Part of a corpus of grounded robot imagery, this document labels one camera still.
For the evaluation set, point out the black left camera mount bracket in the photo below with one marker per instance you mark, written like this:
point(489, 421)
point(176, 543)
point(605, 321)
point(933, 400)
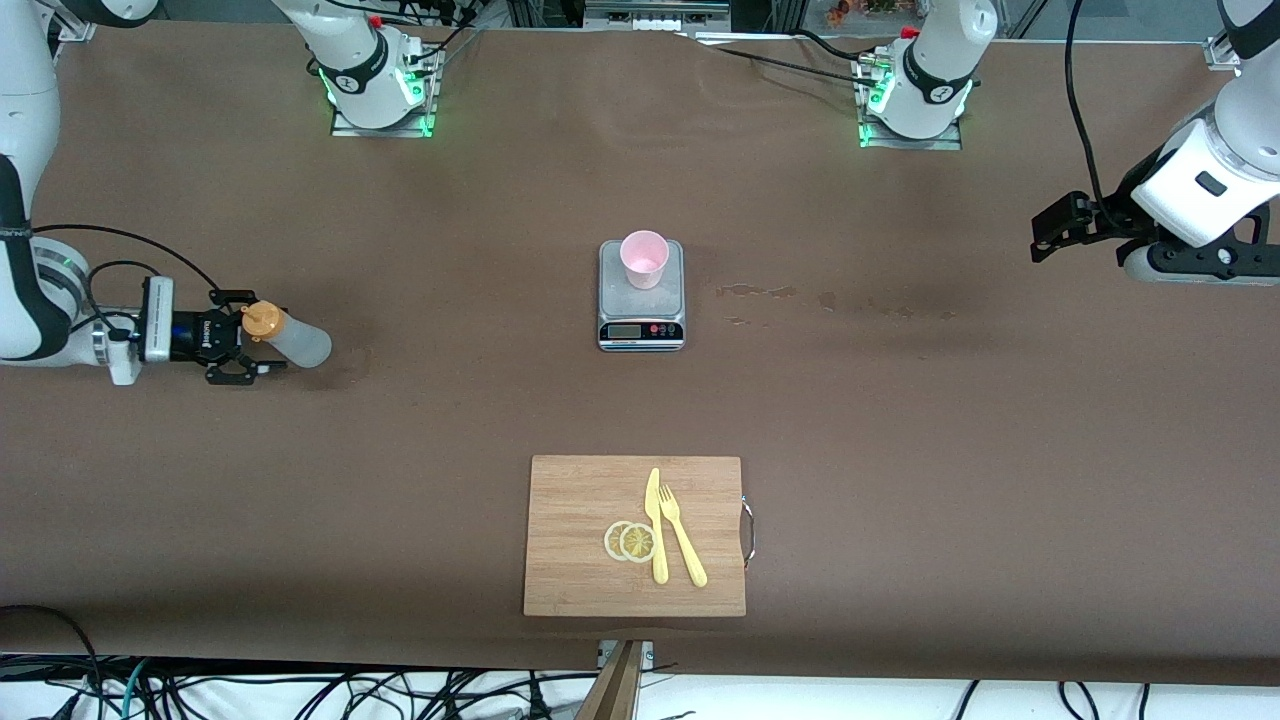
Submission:
point(1195, 258)

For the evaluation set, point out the small orange object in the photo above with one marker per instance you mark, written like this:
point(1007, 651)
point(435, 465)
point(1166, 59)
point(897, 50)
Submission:
point(838, 12)

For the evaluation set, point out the yellow plastic knife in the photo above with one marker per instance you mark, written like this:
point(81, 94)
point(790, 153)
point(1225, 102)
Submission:
point(658, 560)

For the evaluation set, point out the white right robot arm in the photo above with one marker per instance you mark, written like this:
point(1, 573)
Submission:
point(20, 100)

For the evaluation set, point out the translucent sauce bottle orange cap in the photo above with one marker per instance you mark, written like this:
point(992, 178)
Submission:
point(300, 345)

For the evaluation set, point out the brown table cover sheet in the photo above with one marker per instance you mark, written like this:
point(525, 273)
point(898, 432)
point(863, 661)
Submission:
point(200, 500)

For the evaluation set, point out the lemon slice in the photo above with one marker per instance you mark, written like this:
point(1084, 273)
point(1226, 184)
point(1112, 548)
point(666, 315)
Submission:
point(637, 543)
point(611, 541)

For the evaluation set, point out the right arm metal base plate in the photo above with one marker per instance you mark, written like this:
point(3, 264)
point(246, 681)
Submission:
point(420, 125)

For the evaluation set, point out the wooden post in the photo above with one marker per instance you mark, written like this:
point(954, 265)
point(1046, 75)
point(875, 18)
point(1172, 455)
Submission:
point(612, 690)

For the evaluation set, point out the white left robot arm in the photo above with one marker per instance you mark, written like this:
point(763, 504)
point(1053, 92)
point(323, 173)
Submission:
point(940, 50)

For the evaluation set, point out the silver digital kitchen scale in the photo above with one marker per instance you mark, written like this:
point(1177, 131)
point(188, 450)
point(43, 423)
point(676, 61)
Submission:
point(615, 300)

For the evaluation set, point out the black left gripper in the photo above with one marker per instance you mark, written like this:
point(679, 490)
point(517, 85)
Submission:
point(1117, 213)

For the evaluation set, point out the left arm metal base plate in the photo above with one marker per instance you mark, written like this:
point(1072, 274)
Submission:
point(950, 141)

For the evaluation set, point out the yellow plastic fork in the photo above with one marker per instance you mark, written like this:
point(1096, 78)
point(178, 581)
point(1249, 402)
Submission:
point(688, 556)

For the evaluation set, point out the white power strip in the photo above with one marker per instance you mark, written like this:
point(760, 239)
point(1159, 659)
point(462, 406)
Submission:
point(655, 20)

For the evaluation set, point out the aluminium corner bracket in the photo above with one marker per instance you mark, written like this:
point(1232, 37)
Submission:
point(80, 30)
point(1222, 52)

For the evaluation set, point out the pink plastic cup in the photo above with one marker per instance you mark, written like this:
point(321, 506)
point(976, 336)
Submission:
point(645, 265)

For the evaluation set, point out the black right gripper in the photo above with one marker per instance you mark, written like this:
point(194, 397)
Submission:
point(193, 336)

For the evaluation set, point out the small metal table bracket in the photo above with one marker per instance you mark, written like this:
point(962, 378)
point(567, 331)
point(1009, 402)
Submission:
point(648, 652)

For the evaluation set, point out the wooden cutting board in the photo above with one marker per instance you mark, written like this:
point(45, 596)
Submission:
point(570, 560)

